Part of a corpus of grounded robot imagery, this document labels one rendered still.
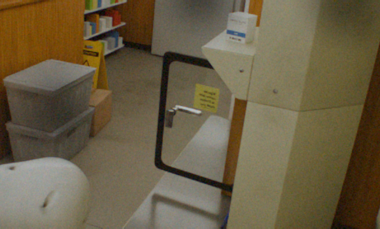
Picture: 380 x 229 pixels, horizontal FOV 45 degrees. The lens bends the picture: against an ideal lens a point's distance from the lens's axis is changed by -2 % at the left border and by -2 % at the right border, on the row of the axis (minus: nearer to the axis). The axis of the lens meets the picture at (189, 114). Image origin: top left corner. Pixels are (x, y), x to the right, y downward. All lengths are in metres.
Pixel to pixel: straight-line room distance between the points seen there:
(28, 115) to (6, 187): 2.76
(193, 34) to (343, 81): 5.21
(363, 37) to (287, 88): 0.20
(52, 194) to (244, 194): 0.59
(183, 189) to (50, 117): 1.84
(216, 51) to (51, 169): 0.50
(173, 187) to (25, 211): 0.99
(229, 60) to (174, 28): 5.29
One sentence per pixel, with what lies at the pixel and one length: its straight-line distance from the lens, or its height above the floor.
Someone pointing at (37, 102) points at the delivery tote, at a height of 0.54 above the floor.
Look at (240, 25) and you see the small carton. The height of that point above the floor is 1.55.
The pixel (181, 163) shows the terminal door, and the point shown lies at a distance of 1.50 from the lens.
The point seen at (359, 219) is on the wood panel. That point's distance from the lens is 1.54.
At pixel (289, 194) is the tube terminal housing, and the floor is 1.20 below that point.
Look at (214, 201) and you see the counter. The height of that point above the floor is 0.94.
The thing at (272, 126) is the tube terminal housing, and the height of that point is 1.37.
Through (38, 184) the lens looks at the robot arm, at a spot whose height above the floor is 1.44.
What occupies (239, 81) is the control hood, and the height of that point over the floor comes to 1.45.
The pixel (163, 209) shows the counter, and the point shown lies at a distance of 1.44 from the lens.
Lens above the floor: 1.75
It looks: 22 degrees down
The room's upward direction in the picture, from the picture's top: 6 degrees clockwise
